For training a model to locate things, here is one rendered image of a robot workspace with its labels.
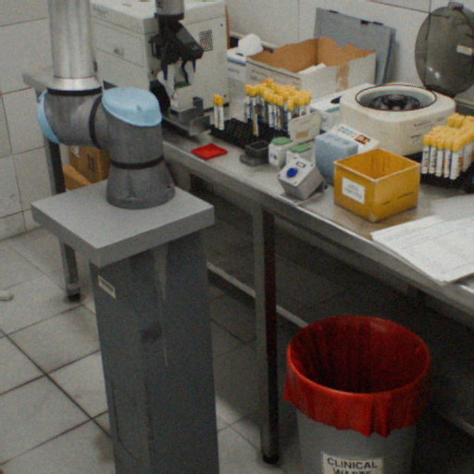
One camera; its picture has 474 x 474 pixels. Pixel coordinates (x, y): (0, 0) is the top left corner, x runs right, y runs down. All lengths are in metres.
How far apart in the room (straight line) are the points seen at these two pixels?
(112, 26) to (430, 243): 1.16
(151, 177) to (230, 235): 1.30
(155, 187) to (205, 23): 0.74
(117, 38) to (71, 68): 0.63
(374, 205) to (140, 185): 0.50
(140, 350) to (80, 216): 0.34
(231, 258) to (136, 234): 1.24
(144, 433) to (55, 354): 1.00
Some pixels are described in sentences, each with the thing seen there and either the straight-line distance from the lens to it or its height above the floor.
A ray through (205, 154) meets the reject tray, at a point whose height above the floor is 0.88.
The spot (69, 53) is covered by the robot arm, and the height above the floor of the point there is 1.23.
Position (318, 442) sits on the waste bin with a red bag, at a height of 0.25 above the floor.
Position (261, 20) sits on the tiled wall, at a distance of 3.00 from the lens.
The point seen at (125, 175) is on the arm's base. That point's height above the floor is 0.99.
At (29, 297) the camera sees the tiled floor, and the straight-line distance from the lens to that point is 3.43.
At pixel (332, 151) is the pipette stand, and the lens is 2.03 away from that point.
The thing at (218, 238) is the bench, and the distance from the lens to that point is 3.12.
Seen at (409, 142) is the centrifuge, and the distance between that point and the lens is 2.17.
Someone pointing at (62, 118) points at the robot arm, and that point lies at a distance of 1.90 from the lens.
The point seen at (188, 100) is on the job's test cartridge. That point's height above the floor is 0.97.
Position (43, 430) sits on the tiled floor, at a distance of 2.77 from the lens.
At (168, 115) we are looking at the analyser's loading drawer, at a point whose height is 0.92.
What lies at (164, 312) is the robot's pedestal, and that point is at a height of 0.67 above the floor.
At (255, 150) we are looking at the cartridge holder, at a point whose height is 0.91.
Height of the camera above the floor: 1.73
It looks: 28 degrees down
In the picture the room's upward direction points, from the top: 2 degrees counter-clockwise
